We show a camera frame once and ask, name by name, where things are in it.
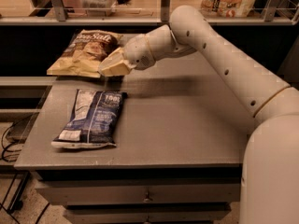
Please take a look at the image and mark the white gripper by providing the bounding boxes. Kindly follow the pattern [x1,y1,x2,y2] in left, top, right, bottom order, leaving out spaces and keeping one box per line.
[98,35,155,77]

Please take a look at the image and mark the clear plastic container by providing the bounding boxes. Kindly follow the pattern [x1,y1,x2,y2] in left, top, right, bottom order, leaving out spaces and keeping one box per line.
[80,0,116,17]

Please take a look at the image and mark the blue chip bag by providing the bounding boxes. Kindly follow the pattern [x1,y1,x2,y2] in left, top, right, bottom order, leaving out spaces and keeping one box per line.
[51,90,127,149]

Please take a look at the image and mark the grey cabinet with drawers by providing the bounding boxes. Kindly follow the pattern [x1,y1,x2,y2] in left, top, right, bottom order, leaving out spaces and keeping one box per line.
[16,53,253,224]

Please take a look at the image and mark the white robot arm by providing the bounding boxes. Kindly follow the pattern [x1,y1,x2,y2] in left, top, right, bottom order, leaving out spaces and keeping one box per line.
[98,6,299,224]

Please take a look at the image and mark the printed snack bag on shelf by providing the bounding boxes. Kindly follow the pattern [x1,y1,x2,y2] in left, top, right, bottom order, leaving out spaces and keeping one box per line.
[201,0,256,18]

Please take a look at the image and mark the brown sea salt chip bag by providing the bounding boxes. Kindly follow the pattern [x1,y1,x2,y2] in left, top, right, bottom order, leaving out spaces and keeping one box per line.
[47,30,121,77]

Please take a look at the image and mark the metal shelf rail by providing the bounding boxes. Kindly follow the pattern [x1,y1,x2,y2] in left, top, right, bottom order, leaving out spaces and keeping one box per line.
[0,0,299,26]

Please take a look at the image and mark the black cables left floor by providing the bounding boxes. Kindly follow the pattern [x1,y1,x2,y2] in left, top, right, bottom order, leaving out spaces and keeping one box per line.
[0,115,50,224]

